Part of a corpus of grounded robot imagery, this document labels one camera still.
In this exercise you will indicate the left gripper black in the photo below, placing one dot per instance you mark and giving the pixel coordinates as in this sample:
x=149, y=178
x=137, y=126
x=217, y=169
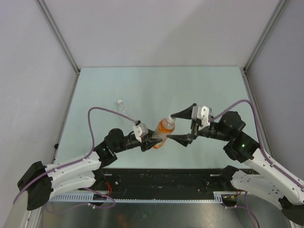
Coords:
x=147, y=144

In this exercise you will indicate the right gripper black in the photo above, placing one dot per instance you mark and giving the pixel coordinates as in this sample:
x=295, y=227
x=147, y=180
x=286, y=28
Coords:
x=185, y=139

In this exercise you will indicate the orange label bottle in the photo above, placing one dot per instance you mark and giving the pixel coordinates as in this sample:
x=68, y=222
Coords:
x=163, y=129

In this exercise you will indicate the clear unlabelled plastic bottle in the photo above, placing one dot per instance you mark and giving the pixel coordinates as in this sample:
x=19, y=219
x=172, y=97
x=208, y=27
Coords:
x=123, y=110

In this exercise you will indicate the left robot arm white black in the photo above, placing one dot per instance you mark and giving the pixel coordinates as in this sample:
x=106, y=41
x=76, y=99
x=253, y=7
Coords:
x=42, y=182

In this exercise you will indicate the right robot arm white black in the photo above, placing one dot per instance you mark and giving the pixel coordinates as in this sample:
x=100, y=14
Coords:
x=277, y=184

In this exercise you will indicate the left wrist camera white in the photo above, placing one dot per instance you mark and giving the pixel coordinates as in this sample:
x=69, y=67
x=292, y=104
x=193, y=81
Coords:
x=140, y=129

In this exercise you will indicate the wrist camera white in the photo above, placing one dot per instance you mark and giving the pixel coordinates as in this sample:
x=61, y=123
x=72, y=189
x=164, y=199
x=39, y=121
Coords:
x=140, y=129
x=201, y=116

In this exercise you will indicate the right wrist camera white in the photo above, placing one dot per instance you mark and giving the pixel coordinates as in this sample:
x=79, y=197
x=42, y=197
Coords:
x=201, y=116

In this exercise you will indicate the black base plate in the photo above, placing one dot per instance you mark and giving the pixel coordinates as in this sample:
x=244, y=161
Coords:
x=167, y=183

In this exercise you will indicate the grey slotted cable duct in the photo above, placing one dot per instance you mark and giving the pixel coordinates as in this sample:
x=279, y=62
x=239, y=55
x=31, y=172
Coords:
x=90, y=197

